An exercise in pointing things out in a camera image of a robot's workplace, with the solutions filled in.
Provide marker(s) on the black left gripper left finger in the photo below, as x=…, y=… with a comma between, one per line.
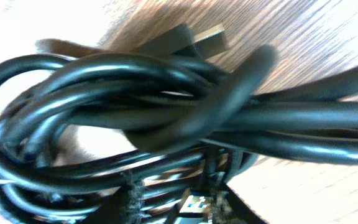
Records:
x=122, y=207

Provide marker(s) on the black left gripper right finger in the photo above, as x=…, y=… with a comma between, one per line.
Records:
x=228, y=208

